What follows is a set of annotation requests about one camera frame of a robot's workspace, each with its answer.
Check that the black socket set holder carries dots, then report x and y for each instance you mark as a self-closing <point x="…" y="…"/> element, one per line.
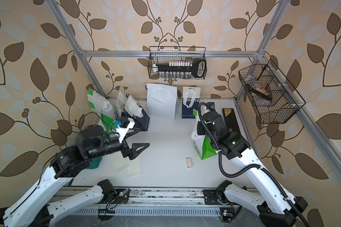
<point x="196" y="68"/>

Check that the pink mini stapler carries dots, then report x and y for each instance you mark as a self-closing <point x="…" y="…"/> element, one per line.
<point x="189" y="163"/>

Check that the wire basket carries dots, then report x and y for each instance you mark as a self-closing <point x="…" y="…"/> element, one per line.
<point x="286" y="100"/>
<point x="173" y="53"/>

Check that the green white bag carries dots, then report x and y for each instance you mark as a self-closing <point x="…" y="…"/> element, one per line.
<point x="201" y="143"/>
<point x="102" y="106"/>

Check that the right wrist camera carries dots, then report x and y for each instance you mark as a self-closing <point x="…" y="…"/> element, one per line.
<point x="211" y="107"/>

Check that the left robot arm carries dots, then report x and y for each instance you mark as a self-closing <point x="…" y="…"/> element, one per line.
<point x="34" y="209"/>

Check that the aluminium frame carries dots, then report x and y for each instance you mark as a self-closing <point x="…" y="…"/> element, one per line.
<point x="302" y="37"/>

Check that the green tool case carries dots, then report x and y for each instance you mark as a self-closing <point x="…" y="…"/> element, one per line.
<point x="94" y="163"/>

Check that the right wire basket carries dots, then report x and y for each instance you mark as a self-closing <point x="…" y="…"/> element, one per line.
<point x="286" y="100"/>

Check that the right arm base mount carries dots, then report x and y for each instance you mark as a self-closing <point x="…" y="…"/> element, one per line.
<point x="217" y="197"/>

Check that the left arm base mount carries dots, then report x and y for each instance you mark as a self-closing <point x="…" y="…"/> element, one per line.
<point x="112" y="198"/>

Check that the dark tool in basket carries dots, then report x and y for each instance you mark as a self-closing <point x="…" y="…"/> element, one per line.
<point x="259" y="92"/>

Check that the receipt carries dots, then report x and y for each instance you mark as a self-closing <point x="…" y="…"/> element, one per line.
<point x="133" y="168"/>
<point x="119" y="163"/>
<point x="132" y="107"/>

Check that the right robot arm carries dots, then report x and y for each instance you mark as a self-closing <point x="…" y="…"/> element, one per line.
<point x="275" y="205"/>

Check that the navy bag rear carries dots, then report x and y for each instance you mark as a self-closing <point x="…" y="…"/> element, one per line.
<point x="190" y="102"/>

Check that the black box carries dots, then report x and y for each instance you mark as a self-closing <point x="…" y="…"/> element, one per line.
<point x="230" y="120"/>

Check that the blue white Cheerful bag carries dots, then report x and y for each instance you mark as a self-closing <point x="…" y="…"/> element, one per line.
<point x="122" y="98"/>

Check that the large white paper bag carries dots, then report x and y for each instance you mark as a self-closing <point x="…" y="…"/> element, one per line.
<point x="162" y="100"/>

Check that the navy bag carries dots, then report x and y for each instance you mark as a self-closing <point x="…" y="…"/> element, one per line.
<point x="142" y="123"/>
<point x="190" y="102"/>

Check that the navy bag front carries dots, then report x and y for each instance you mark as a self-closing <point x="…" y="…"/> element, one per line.
<point x="142" y="123"/>

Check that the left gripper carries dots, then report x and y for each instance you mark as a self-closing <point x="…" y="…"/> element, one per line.
<point x="126" y="152"/>

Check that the back wire basket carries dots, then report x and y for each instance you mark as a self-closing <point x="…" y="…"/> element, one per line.
<point x="173" y="53"/>

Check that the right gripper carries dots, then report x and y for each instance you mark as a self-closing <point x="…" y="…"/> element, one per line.
<point x="200" y="128"/>

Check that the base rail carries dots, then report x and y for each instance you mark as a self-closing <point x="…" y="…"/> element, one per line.
<point x="164" y="202"/>

